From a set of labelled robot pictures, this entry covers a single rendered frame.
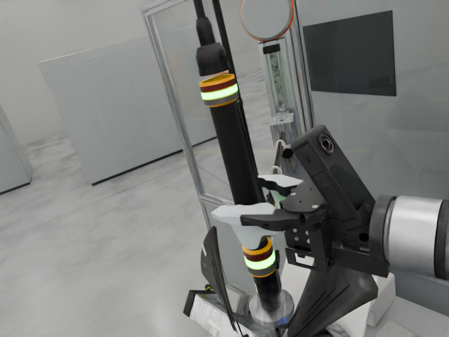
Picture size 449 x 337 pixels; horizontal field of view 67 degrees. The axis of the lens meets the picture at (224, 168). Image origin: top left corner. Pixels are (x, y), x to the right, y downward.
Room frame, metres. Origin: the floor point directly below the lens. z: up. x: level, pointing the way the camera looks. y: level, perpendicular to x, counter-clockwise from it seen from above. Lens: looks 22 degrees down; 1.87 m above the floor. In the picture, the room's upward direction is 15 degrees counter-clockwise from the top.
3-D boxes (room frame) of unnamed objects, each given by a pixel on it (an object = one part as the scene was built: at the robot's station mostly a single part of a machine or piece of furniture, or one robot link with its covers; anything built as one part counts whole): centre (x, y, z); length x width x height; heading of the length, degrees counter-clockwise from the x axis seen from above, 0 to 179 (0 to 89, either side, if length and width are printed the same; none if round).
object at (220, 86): (0.41, -0.02, 1.81); 0.04 x 0.04 x 0.01
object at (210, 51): (0.41, -0.02, 1.66); 0.04 x 0.04 x 0.46
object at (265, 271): (0.41, -0.02, 1.54); 0.04 x 0.04 x 0.01
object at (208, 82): (0.41, -0.02, 1.80); 0.04 x 0.04 x 0.03
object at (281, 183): (0.43, -0.06, 1.63); 0.09 x 0.03 x 0.06; 25
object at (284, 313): (0.42, -0.02, 1.50); 0.09 x 0.07 x 0.10; 162
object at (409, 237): (0.28, -0.17, 1.64); 0.08 x 0.05 x 0.08; 137
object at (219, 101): (0.41, -0.02, 1.80); 0.04 x 0.04 x 0.01
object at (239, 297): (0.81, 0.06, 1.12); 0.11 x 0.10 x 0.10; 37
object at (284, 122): (1.01, -0.21, 1.54); 0.10 x 0.07 x 0.08; 162
